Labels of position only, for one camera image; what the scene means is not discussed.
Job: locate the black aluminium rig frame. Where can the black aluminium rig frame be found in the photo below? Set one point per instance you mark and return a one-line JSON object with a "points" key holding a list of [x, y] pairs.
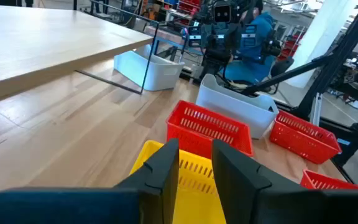
{"points": [[337, 62]]}

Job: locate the red storage bins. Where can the red storage bins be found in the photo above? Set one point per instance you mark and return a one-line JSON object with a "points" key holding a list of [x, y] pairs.
{"points": [[190, 7]]}

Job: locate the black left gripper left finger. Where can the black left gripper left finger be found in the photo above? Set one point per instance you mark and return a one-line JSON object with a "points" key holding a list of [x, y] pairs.
{"points": [[163, 174]]}

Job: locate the white plastic basket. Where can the white plastic basket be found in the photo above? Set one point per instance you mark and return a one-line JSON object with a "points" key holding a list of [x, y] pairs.
{"points": [[235, 109], [154, 73]]}

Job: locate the wooden shelf with black legs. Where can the wooden shelf with black legs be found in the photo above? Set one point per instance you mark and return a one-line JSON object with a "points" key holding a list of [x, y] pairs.
{"points": [[42, 46]]}

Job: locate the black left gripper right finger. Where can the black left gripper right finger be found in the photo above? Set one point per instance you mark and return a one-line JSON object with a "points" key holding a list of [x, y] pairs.
{"points": [[238, 186]]}

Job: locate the person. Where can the person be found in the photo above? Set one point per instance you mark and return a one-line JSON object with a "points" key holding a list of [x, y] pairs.
{"points": [[256, 62]]}

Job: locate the red slotted plastic basket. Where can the red slotted plastic basket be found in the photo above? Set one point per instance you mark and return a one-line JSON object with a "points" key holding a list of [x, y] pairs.
{"points": [[319, 183], [210, 130], [303, 140]]}

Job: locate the yellow slotted plastic basket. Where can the yellow slotted plastic basket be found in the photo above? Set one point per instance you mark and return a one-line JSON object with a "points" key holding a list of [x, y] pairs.
{"points": [[194, 193]]}

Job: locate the red storage rack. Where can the red storage rack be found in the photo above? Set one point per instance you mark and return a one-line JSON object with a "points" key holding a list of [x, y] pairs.
{"points": [[291, 45]]}

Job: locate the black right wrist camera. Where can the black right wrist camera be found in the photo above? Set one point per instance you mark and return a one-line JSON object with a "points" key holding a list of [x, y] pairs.
{"points": [[222, 13]]}

